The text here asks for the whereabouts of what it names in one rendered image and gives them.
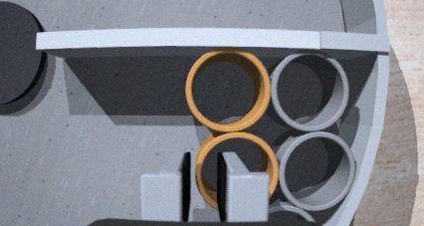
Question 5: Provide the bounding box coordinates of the bronze bushing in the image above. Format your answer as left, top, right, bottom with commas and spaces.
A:
195, 130, 279, 210
186, 47, 271, 132

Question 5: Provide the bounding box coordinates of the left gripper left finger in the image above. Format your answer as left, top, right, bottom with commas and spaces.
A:
141, 151, 191, 221

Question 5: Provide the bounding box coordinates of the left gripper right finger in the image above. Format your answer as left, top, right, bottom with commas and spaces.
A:
217, 152, 270, 222

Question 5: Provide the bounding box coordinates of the grey metal bushing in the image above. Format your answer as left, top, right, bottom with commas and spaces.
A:
269, 190, 316, 223
271, 129, 355, 212
266, 50, 349, 132

